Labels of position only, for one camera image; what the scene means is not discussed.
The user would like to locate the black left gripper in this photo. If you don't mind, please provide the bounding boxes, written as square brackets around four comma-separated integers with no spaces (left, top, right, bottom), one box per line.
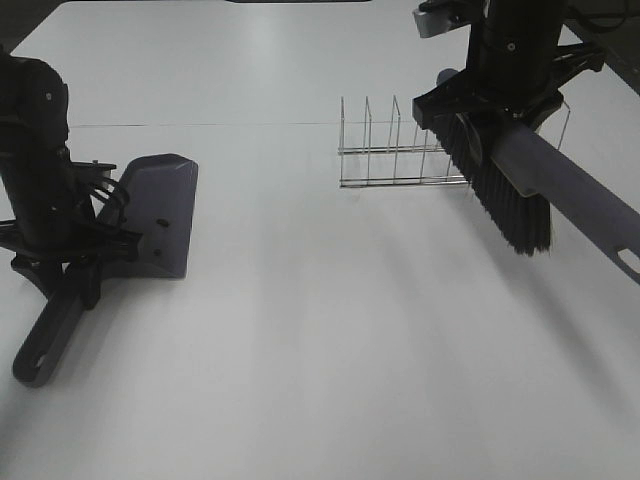
[1,52,143,310]

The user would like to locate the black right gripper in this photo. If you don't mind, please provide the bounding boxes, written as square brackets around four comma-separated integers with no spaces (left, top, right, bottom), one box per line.
[412,0,605,130]

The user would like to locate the purple hand brush black bristles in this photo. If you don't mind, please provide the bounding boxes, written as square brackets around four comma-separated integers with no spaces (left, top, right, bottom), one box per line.
[429,112,639,281]

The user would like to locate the purple plastic dustpan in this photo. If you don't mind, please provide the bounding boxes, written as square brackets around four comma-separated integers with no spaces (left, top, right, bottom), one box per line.
[12,154,198,388]

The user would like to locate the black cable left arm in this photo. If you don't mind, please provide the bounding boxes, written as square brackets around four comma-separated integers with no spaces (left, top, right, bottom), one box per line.
[74,169,134,221]

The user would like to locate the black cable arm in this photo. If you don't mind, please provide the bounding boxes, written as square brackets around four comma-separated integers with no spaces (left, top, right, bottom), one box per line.
[74,169,134,221]
[562,0,640,34]

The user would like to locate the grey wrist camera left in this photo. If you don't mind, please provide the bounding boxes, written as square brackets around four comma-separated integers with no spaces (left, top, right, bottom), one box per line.
[72,160,117,183]

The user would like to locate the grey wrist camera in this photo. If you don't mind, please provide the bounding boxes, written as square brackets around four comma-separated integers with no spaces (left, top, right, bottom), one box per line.
[413,0,478,39]
[72,160,117,183]

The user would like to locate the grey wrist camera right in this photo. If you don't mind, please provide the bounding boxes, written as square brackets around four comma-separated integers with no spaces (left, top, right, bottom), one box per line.
[413,0,478,39]

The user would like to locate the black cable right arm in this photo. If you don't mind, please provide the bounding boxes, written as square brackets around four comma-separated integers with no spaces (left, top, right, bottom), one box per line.
[562,0,640,34]

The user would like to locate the chrome wire dish rack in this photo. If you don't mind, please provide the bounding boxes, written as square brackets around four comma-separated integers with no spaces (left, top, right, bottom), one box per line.
[338,94,572,190]

